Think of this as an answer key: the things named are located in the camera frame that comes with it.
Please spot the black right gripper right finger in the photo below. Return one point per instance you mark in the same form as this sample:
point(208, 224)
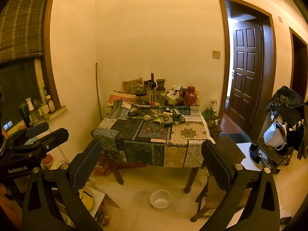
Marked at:
point(261, 211)

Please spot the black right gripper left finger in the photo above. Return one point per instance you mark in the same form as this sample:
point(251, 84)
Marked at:
point(40, 210)

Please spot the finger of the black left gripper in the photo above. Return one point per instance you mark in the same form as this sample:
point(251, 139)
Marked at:
point(22, 136)
point(46, 143)

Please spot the white plastic trash bin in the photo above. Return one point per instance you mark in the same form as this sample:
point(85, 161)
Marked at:
point(160, 200)

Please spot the white topped bottle on sill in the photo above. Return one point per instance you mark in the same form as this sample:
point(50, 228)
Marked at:
point(32, 111)

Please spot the small wooden stool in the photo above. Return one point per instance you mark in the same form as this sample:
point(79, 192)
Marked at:
point(209, 199)

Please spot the white plastic bag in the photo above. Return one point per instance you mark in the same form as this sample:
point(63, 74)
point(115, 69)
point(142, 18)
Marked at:
point(275, 136)

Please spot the wooden table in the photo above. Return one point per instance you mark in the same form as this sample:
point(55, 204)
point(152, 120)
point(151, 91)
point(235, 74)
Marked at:
point(116, 166)

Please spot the clothes rack with garments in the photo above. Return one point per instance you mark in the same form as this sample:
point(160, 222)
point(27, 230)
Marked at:
point(287, 108)

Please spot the dark wooden door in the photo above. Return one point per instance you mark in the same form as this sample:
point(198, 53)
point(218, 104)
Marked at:
point(246, 72)

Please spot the clear glass jar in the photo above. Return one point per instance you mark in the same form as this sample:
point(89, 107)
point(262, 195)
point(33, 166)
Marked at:
point(213, 106)

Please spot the pink patterned box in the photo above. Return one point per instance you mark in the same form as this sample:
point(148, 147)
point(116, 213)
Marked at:
point(121, 96)

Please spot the patchwork patterned tablecloth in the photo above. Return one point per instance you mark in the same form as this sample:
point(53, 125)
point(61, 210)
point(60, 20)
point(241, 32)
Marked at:
point(125, 136)

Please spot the bamboo window blind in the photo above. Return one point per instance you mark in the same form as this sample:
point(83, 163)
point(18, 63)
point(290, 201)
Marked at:
point(22, 29)

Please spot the glass jar black lid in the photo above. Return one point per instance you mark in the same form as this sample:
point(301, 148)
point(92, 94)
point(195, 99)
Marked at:
point(141, 98)

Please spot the red thermos jug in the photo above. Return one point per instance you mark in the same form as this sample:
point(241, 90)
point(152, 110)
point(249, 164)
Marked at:
point(190, 96)

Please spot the dark wine bottle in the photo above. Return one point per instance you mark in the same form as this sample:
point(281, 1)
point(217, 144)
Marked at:
point(153, 85)

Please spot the brown ceramic vase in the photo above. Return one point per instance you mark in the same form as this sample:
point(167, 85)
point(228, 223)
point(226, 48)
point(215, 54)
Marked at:
point(160, 85)

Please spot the thin stick against wall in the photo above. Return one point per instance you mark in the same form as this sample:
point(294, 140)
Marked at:
point(97, 90)

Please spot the wall light switch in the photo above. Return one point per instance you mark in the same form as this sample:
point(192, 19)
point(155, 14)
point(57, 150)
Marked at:
point(216, 54)

